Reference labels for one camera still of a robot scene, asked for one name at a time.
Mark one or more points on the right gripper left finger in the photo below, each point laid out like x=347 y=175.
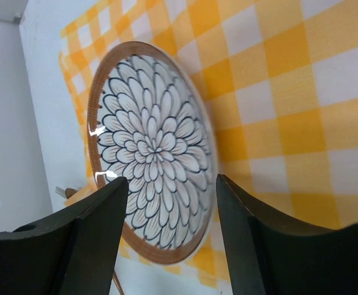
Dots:
x=72 y=251

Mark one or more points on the floral patterned ceramic plate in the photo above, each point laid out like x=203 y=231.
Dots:
x=146 y=122

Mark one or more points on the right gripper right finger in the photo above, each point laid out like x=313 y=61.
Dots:
x=270 y=252

